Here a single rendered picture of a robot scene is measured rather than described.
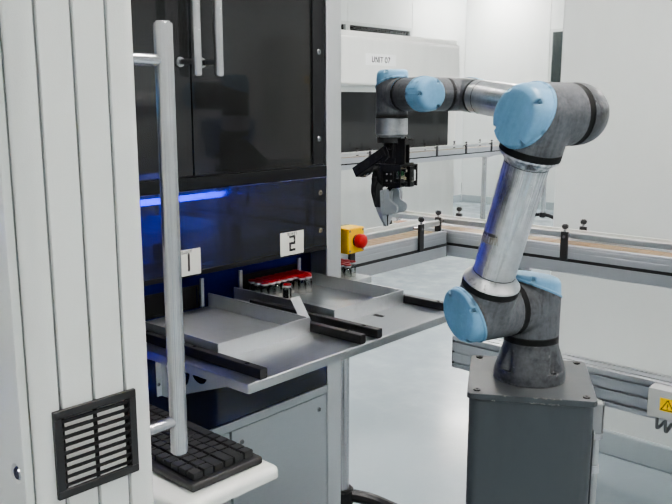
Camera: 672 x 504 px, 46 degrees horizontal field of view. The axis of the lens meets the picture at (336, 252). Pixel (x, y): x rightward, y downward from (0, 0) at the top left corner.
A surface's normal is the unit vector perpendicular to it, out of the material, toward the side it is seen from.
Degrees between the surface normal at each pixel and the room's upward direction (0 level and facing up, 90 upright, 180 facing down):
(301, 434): 90
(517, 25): 90
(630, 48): 90
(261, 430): 90
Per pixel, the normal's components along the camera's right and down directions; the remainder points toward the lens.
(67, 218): 0.73, 0.13
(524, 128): -0.84, -0.02
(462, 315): -0.88, 0.21
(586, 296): -0.66, 0.14
